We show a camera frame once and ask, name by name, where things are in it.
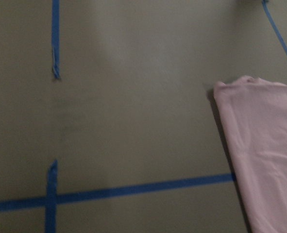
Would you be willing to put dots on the pink Snoopy t-shirt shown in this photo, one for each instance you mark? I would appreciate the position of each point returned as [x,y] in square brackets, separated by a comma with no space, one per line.
[253,114]

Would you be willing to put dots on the long blue tape line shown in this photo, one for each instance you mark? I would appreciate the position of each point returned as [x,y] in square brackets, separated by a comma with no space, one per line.
[51,194]

